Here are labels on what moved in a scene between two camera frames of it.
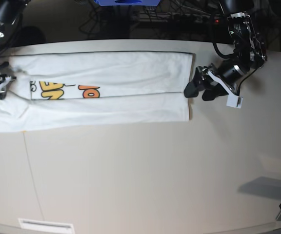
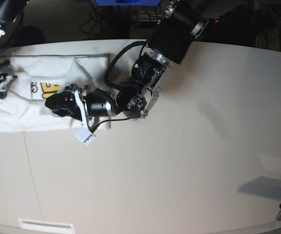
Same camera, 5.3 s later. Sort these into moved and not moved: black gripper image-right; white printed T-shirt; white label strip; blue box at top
Moved: black gripper image-right; white printed T-shirt
Not moved: blue box at top; white label strip
